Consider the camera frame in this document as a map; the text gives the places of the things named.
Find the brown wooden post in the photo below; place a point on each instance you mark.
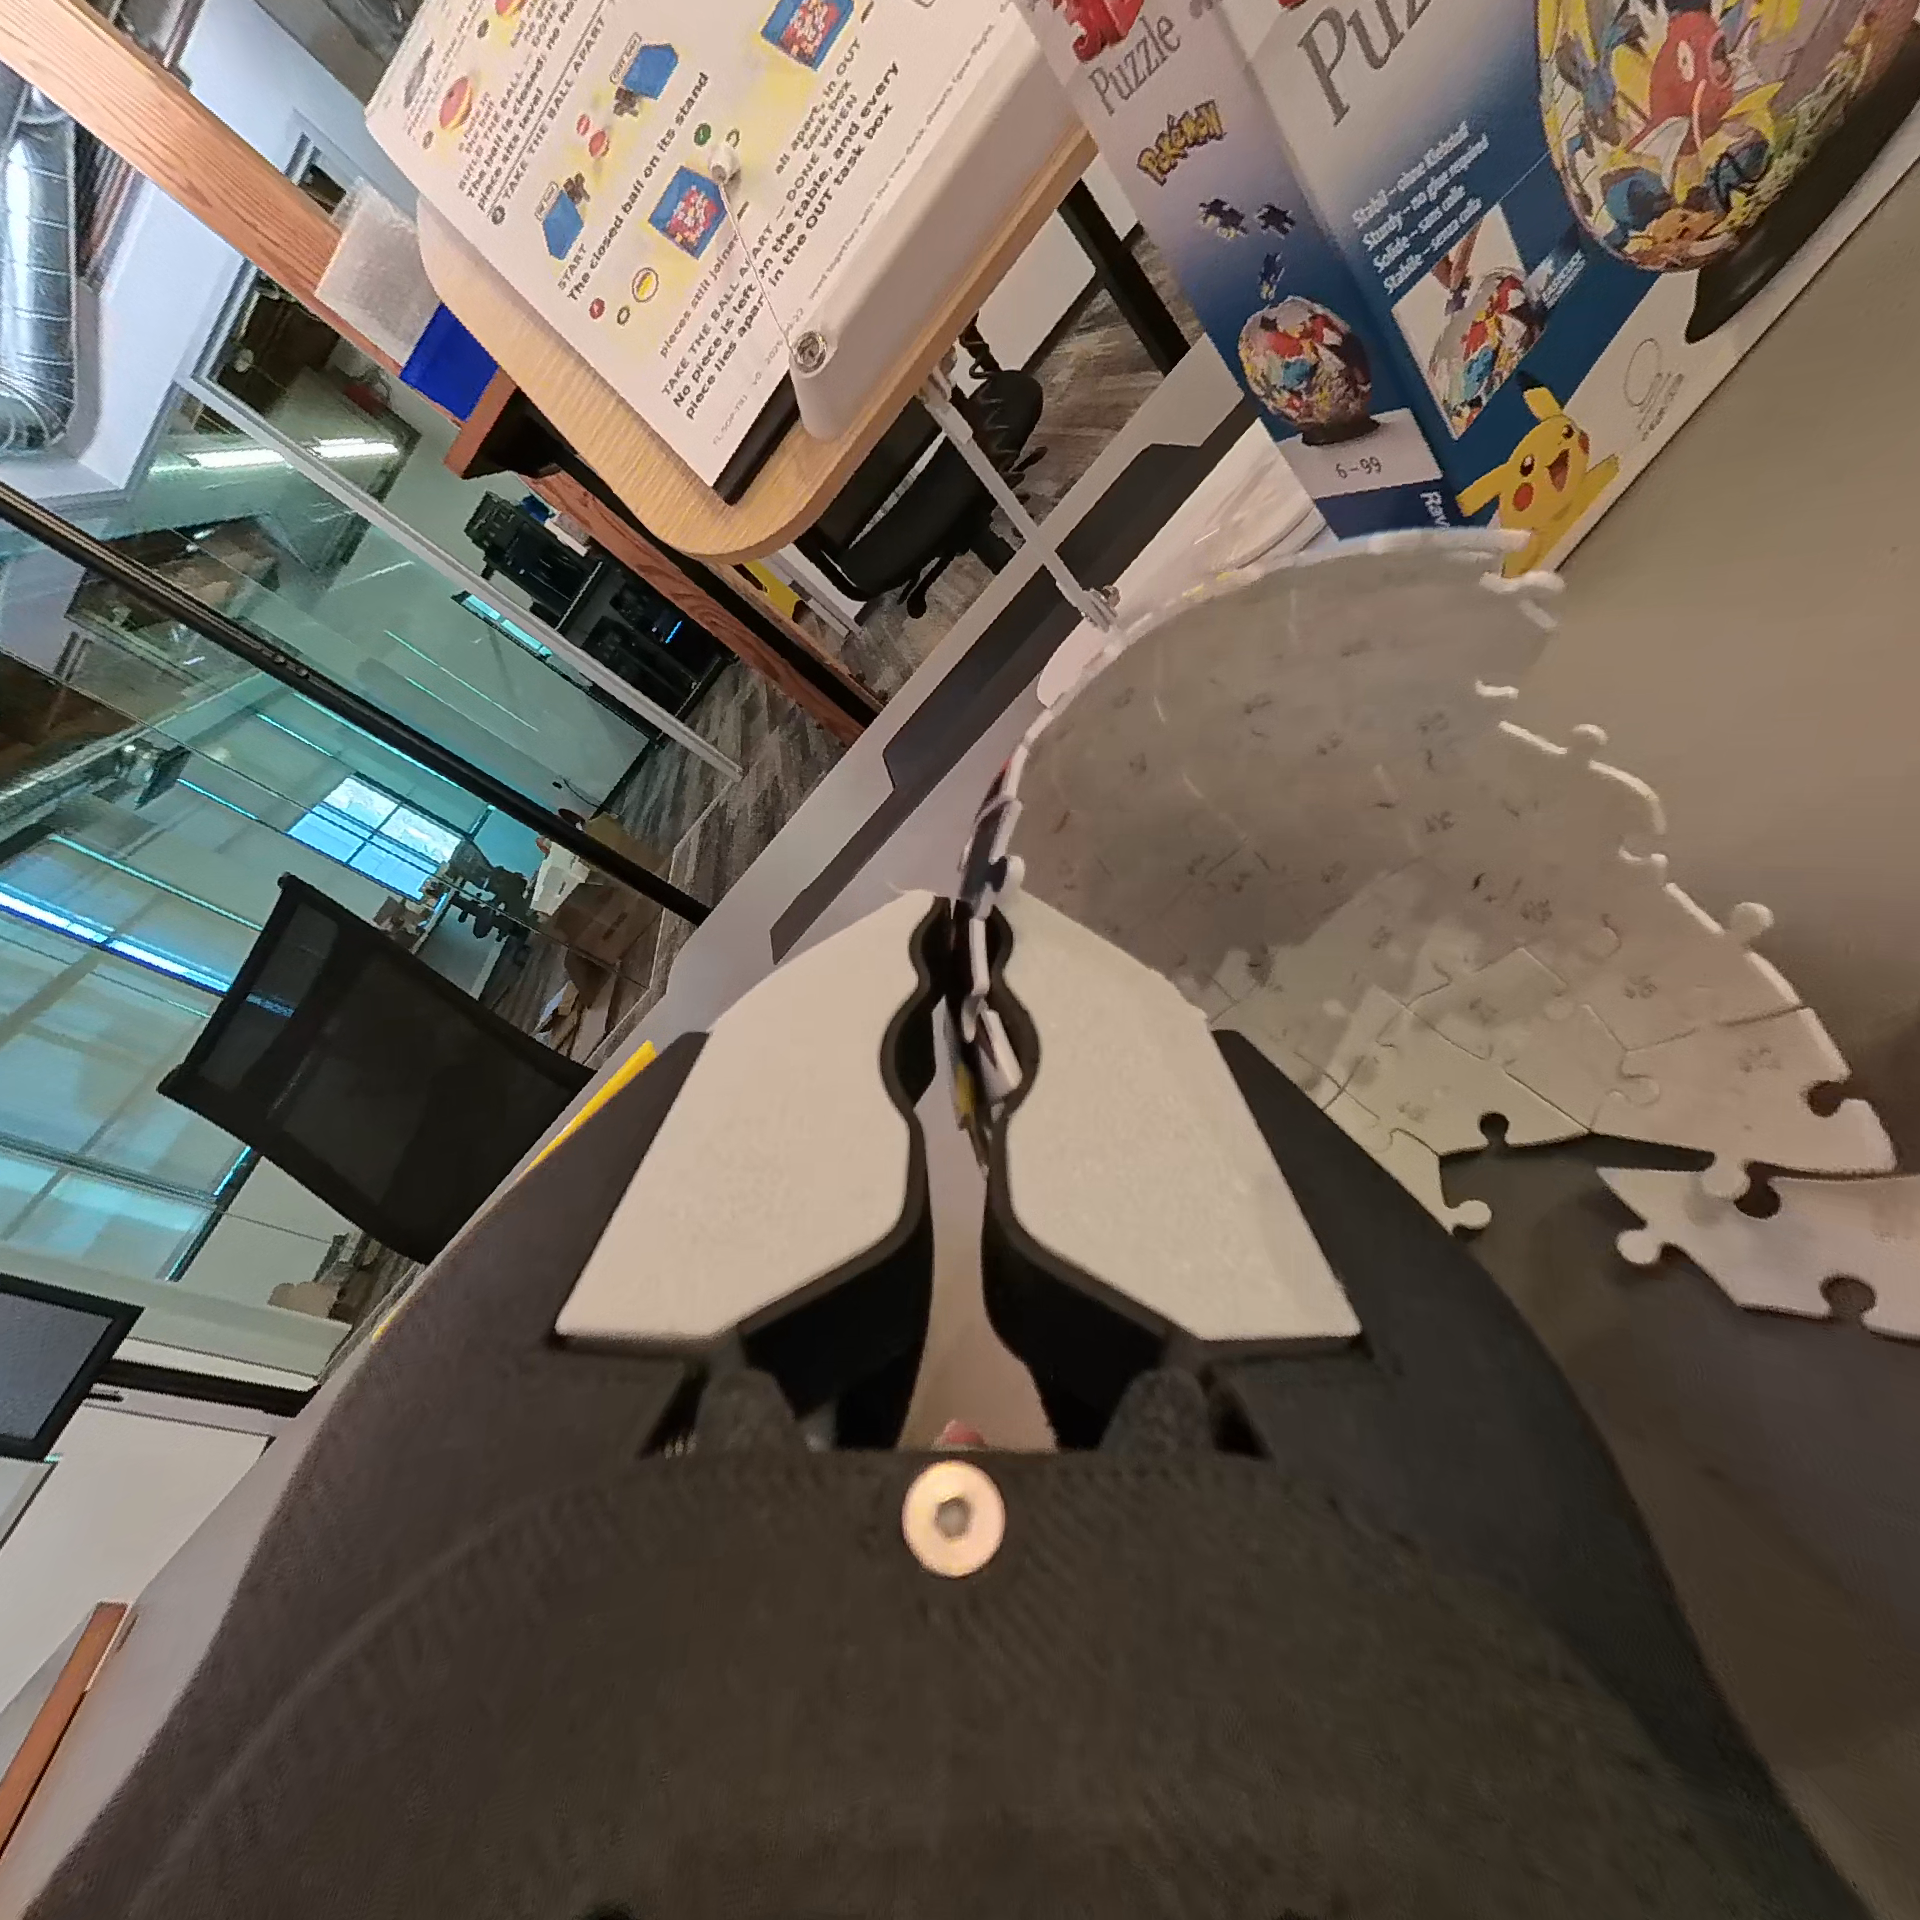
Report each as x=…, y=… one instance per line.
x=225, y=150

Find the blue plastic bin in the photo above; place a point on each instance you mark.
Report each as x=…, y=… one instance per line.
x=458, y=368

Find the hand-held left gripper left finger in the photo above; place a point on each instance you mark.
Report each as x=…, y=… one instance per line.
x=750, y=1185

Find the black equipment rack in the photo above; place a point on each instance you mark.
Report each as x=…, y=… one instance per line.
x=598, y=599

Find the dark office chair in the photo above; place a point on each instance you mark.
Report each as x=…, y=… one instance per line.
x=914, y=511

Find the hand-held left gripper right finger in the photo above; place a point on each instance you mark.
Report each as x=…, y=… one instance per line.
x=1155, y=1185

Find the silver air duct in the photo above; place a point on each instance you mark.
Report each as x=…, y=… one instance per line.
x=36, y=271

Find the partly built puzzle ball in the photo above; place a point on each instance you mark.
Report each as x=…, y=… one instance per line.
x=1349, y=825

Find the cardboard box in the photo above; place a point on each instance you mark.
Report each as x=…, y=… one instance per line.
x=598, y=932

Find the black computer monitor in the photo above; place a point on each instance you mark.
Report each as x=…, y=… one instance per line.
x=52, y=1366
x=374, y=1079

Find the blue puzzle box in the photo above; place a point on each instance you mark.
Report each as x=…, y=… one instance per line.
x=1425, y=224

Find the wooden table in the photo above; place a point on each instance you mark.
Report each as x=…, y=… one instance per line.
x=973, y=277

